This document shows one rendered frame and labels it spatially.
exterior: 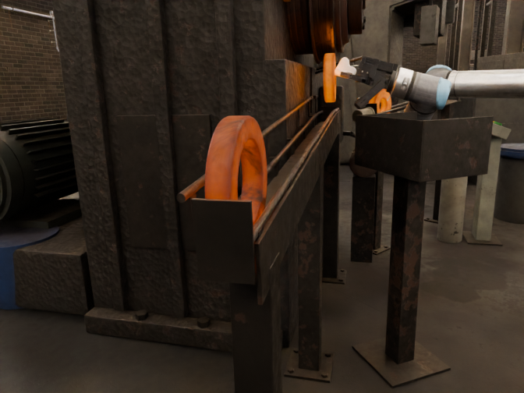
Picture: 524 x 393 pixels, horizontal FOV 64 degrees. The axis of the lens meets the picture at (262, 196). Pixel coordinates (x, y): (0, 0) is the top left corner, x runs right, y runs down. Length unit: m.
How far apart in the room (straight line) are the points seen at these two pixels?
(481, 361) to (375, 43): 3.34
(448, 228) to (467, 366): 1.05
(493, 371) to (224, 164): 1.13
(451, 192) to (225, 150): 1.89
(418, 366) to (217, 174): 1.02
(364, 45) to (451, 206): 2.39
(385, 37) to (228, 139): 3.85
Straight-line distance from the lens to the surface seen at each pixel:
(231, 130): 0.52
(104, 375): 1.41
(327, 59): 1.39
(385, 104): 2.10
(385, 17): 4.34
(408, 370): 1.37
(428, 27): 4.04
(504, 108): 3.75
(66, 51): 1.47
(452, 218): 2.35
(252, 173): 0.64
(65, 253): 1.68
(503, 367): 1.49
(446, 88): 1.41
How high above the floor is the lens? 0.80
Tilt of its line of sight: 14 degrees down
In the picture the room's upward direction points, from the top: 2 degrees counter-clockwise
